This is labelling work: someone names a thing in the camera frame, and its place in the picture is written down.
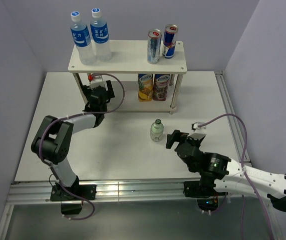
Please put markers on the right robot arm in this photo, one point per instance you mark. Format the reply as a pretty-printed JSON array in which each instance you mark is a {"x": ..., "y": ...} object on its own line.
[{"x": 220, "y": 174}]

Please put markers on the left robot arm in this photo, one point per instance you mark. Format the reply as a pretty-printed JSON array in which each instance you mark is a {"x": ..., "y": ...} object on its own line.
[{"x": 53, "y": 138}]

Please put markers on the white two-tier shelf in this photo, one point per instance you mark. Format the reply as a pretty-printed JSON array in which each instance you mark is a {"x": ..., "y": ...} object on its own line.
[{"x": 130, "y": 59}]

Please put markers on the blue label water bottle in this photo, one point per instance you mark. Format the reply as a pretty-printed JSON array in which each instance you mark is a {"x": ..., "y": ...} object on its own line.
[
  {"x": 100, "y": 34},
  {"x": 82, "y": 40}
]

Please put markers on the green cap soda bottle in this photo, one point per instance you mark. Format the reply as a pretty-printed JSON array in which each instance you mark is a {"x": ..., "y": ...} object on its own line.
[{"x": 157, "y": 130}]

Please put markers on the Red Bull can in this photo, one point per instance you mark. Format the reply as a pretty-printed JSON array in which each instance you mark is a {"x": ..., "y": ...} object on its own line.
[
  {"x": 153, "y": 46},
  {"x": 169, "y": 40}
]

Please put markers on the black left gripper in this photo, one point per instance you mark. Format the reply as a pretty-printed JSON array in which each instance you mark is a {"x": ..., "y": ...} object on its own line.
[{"x": 109, "y": 93}]

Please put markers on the yellow pineapple juice carton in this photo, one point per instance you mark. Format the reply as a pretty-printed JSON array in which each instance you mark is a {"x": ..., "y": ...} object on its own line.
[{"x": 145, "y": 87}]

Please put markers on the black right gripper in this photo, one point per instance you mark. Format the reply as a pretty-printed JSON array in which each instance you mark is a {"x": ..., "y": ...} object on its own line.
[{"x": 177, "y": 136}]

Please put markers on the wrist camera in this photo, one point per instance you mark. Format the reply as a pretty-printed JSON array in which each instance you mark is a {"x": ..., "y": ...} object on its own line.
[
  {"x": 198, "y": 132},
  {"x": 95, "y": 81}
]

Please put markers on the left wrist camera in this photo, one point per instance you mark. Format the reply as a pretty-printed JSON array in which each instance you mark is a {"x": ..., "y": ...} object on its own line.
[{"x": 95, "y": 81}]

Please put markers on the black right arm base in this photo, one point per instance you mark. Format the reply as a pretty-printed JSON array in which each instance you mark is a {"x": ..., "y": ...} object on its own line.
[{"x": 208, "y": 200}]

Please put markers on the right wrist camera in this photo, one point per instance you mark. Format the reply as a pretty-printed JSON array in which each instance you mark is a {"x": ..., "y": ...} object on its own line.
[{"x": 198, "y": 132}]

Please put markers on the dark red berry juice carton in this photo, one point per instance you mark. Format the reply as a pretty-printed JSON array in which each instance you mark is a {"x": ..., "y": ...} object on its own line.
[{"x": 160, "y": 86}]

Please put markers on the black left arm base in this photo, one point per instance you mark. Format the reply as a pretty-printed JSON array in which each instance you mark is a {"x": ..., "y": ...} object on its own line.
[{"x": 72, "y": 204}]

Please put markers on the aluminium rail frame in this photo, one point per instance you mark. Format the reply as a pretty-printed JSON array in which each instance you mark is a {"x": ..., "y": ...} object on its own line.
[{"x": 119, "y": 156}]

